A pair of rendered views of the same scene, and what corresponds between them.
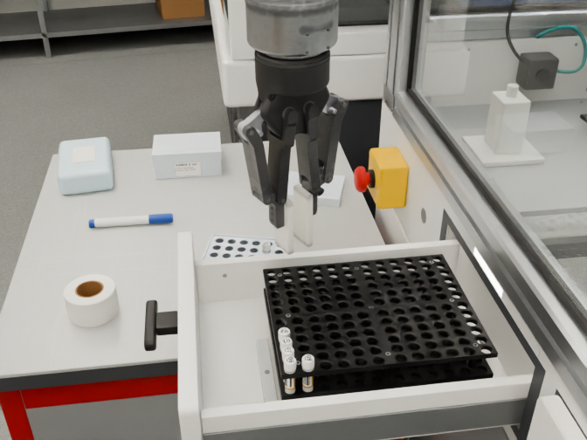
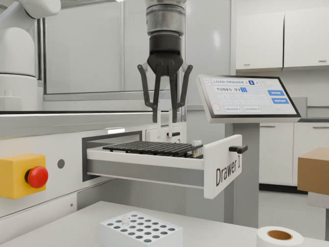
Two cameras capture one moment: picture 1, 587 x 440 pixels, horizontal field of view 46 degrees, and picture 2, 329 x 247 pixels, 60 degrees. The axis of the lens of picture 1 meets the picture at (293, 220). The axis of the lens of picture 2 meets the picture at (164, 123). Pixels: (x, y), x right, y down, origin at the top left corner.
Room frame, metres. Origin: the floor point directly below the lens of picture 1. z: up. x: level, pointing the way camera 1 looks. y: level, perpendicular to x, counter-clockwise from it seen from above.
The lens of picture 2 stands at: (1.22, 0.38, 1.00)
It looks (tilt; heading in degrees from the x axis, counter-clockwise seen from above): 3 degrees down; 215
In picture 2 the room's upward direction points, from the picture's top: straight up
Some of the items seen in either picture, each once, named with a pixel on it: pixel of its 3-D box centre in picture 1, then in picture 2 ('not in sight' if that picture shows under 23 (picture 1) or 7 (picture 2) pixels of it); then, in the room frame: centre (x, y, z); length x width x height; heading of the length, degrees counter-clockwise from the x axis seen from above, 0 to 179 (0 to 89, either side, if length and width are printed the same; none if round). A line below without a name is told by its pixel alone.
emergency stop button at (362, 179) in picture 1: (364, 179); (36, 177); (0.93, -0.11, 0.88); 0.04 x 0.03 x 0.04; 8
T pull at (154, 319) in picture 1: (162, 323); (237, 148); (0.56, 0.14, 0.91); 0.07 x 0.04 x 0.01; 8
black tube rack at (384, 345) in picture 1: (369, 329); (154, 157); (0.59, -0.09, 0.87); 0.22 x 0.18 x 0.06; 98
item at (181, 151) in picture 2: (279, 318); (189, 149); (0.58, 0.01, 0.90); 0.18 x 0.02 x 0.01; 8
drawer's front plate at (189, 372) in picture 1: (189, 343); (226, 161); (0.56, 0.11, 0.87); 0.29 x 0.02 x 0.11; 8
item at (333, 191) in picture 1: (307, 188); not in sight; (1.09, -0.03, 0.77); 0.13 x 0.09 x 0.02; 80
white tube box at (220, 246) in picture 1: (246, 262); (140, 235); (0.85, 0.07, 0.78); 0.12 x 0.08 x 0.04; 83
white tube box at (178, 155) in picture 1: (188, 154); not in sight; (1.18, 0.20, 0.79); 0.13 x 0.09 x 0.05; 97
